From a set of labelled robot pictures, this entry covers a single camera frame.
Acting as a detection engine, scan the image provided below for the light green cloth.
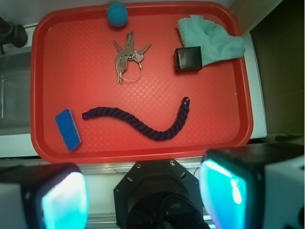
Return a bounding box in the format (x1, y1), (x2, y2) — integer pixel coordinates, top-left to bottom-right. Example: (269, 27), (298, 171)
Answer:
(177, 15), (245, 66)

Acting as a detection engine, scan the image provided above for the blue rectangular sponge block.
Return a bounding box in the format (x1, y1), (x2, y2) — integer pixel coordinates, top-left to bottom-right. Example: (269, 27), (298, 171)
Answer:
(55, 109), (81, 151)

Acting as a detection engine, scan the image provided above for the red plastic tray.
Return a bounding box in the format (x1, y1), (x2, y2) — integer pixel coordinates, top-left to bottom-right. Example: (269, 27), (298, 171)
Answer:
(30, 2), (253, 164)

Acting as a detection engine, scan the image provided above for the grey metal sink basin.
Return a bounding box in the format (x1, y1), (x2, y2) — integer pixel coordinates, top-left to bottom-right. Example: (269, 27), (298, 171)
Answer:
(0, 48), (31, 135)

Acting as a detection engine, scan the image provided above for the teal textured ball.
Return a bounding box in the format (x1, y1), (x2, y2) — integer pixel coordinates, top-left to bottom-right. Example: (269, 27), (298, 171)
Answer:
(106, 3), (128, 28)

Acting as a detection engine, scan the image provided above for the dark blue twisted rope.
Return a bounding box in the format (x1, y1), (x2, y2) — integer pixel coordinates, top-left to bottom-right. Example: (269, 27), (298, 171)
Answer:
(81, 96), (191, 142)

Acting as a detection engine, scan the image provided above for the black clamp knob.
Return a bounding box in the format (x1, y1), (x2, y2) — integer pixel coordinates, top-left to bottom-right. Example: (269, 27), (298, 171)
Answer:
(0, 17), (28, 55)

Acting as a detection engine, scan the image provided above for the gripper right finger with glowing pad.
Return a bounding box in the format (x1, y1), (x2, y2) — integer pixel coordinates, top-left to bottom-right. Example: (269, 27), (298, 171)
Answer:
(199, 144), (305, 229)

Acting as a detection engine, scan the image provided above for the black octagonal mount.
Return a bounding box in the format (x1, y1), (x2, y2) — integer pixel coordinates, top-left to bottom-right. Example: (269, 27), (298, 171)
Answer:
(113, 159), (209, 229)

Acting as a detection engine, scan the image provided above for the silver key bunch on ring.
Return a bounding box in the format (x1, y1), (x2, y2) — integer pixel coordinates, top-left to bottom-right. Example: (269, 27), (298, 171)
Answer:
(113, 32), (152, 84)

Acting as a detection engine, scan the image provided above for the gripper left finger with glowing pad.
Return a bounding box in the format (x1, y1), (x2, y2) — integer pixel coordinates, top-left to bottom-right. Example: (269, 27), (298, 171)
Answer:
(0, 163), (89, 229)

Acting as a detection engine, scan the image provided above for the black cube box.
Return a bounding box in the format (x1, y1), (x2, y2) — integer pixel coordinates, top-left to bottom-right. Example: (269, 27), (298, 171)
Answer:
(174, 46), (203, 72)

